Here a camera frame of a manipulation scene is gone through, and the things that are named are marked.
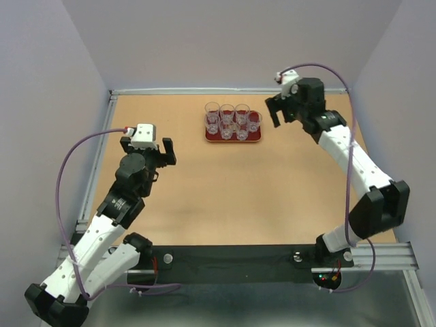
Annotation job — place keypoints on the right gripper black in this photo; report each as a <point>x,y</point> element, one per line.
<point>271,101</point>

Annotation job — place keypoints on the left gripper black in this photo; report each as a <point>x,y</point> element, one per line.
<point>163,159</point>

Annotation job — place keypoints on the clear glass cluster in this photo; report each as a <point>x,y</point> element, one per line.
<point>241,113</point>
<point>242,132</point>
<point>226,129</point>

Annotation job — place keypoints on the clear glass cluster front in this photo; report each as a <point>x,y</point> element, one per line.
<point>226,129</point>

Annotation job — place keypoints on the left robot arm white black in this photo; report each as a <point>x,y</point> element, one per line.
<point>62,298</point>

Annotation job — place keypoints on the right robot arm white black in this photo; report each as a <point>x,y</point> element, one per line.
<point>382,201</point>

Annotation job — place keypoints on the red lacquer tray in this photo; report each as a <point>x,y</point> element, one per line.
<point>253,137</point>

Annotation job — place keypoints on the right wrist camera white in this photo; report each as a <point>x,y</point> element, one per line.
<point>286,80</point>

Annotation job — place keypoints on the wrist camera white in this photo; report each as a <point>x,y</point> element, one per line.
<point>143,136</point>
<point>286,80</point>

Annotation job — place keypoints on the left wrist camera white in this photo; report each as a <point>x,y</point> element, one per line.
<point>143,136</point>

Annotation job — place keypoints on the aluminium frame rail back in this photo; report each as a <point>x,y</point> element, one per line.
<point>195,91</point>

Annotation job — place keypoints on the aluminium frame rail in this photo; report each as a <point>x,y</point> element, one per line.
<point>367,258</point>
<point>195,91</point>
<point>85,211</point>

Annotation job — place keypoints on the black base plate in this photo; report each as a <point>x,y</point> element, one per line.
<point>234,264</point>

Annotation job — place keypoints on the aluminium frame rail left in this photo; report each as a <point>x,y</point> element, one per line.
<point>85,211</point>

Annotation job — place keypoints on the aluminium frame rail front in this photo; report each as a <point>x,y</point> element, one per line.
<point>367,258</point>

